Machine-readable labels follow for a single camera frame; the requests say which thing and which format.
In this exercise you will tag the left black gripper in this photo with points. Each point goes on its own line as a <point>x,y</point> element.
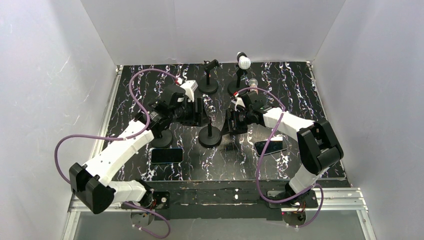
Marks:
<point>195,112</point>

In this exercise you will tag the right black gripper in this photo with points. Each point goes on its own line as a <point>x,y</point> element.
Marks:
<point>236,120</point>

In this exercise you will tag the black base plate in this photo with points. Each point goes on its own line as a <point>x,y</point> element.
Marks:
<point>222,200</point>

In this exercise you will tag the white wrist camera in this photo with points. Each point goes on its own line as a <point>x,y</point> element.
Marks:
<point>190,87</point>
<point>238,103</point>

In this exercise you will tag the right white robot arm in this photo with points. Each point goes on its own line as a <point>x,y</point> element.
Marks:
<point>318,145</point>

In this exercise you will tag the black phone stand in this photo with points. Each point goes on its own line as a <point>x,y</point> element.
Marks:
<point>209,136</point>
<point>163,140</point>

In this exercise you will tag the aluminium frame rail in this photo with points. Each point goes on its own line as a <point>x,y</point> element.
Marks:
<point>150,221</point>

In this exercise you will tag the black phone silver edge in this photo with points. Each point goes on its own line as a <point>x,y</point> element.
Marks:
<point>275,145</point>

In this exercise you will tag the glitter microphone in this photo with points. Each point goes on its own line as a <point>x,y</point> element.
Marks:
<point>253,84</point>

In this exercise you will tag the black microphone stand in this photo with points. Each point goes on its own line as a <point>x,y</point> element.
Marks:
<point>238,84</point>

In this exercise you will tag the black phone stand front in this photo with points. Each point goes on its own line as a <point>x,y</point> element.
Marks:
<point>163,140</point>

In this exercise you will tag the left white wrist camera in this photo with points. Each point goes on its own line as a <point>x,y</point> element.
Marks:
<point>190,87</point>

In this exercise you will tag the black stand back middle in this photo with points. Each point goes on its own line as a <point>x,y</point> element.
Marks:
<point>207,84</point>

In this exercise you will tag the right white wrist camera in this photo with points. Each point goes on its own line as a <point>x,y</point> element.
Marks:
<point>238,103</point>

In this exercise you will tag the black phone blue edge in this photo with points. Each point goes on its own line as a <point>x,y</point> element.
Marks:
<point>167,155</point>

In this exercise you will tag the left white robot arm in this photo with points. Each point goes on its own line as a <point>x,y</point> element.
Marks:
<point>92,183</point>

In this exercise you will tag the white microphone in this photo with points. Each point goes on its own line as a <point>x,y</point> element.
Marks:
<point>243,61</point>

